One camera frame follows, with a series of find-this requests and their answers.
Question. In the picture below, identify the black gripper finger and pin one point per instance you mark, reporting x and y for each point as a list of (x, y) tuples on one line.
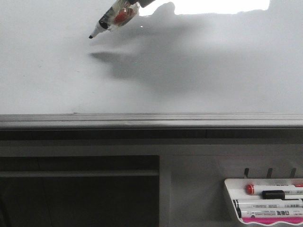
[(132, 1), (145, 3)]

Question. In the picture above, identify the white whiteboard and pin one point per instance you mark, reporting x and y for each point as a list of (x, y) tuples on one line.
[(176, 56)]

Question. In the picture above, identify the red capped whiteboard marker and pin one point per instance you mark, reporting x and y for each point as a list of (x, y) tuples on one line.
[(291, 189)]

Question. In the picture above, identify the black capped whiteboard marker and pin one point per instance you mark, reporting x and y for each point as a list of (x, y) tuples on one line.
[(280, 194)]

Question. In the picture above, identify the black tray hook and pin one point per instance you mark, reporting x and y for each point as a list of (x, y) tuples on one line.
[(246, 172), (269, 173), (293, 172)]

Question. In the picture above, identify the white marker tray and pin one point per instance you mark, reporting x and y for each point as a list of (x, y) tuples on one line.
[(234, 188)]

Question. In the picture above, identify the white marker black end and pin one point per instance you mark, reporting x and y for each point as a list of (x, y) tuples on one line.
[(275, 203)]

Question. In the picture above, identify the white marker with label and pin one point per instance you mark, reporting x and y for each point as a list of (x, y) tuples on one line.
[(270, 212)]

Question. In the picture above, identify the grey whiteboard frame ledge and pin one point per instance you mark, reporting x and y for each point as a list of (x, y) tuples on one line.
[(81, 121)]

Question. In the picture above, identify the grey whiteboard stand frame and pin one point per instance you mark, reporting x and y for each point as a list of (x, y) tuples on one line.
[(135, 178)]

